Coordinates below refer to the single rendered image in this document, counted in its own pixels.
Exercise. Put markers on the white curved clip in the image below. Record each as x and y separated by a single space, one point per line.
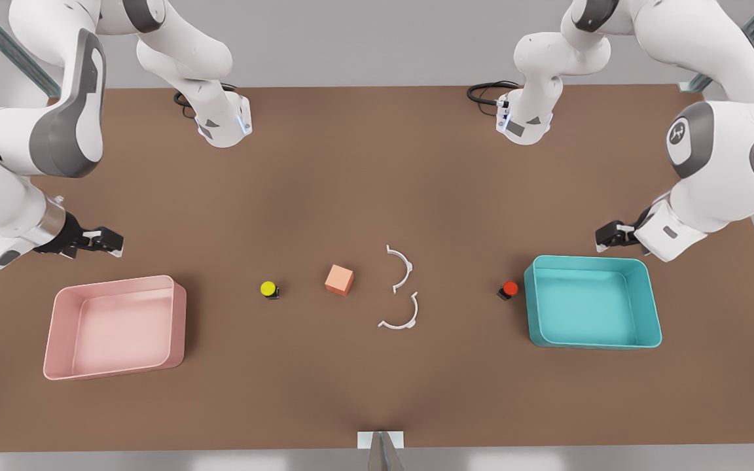
412 315
407 265

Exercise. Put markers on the yellow button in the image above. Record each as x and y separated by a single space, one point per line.
268 288

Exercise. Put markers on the pink storage box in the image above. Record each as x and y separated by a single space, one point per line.
115 327

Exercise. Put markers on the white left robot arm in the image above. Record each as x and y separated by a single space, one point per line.
730 150

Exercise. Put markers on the red button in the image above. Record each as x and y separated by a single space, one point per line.
510 288

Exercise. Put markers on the blue storage box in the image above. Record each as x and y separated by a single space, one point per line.
592 302

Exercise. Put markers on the orange cube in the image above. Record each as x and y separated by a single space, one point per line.
339 279

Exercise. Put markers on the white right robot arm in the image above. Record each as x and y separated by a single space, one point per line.
56 131

